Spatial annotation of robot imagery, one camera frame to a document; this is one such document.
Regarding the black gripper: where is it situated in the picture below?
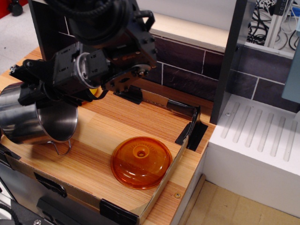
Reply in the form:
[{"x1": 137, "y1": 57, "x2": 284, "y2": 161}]
[{"x1": 9, "y1": 43, "x2": 94, "y2": 107}]

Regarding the stainless steel pot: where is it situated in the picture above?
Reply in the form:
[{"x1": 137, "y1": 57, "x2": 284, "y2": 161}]
[{"x1": 0, "y1": 82, "x2": 78, "y2": 155}]

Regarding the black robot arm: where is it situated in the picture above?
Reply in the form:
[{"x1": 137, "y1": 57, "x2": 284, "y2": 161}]
[{"x1": 10, "y1": 0, "x2": 157, "y2": 106}]

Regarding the orange transparent pot lid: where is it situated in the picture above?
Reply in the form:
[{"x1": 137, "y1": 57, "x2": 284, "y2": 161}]
[{"x1": 110, "y1": 136, "x2": 173, "y2": 190}]

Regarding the yellow plastic banana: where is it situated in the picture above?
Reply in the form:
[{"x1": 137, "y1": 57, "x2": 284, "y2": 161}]
[{"x1": 90, "y1": 89, "x2": 97, "y2": 95}]

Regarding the black caster wheel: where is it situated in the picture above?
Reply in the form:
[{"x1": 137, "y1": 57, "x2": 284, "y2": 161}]
[{"x1": 7, "y1": 0, "x2": 23, "y2": 16}]

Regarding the brass screw washer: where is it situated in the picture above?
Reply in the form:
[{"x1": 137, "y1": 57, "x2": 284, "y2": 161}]
[{"x1": 174, "y1": 192, "x2": 181, "y2": 198}]

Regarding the white ridged drain board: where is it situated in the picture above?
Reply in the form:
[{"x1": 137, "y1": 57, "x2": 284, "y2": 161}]
[{"x1": 203, "y1": 95, "x2": 300, "y2": 217}]

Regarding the dark shelf frame with tiles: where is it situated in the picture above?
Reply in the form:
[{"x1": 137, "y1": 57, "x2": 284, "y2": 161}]
[{"x1": 29, "y1": 0, "x2": 300, "y2": 123}]

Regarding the black cables bundle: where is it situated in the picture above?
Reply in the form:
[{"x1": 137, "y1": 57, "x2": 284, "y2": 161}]
[{"x1": 246, "y1": 0, "x2": 300, "y2": 50}]

